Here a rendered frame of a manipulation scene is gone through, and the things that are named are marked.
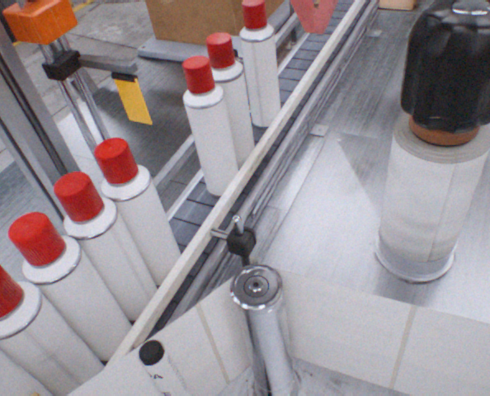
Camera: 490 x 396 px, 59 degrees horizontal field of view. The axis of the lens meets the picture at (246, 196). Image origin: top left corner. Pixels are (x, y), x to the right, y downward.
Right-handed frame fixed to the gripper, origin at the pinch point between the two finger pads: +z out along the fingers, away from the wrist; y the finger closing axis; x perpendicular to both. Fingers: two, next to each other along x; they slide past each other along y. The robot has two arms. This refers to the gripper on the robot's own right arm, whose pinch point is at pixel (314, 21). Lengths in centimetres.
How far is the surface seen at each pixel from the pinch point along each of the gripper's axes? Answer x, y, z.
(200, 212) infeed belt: 18.8, 2.6, 30.6
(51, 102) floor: 211, 112, 117
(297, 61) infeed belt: 21, 45, 30
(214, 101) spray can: 15.8, 7.3, 14.4
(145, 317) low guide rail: 14.2, -15.4, 27.2
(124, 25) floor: 232, 212, 117
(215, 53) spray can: 17.9, 12.6, 11.2
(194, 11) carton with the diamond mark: 49, 52, 25
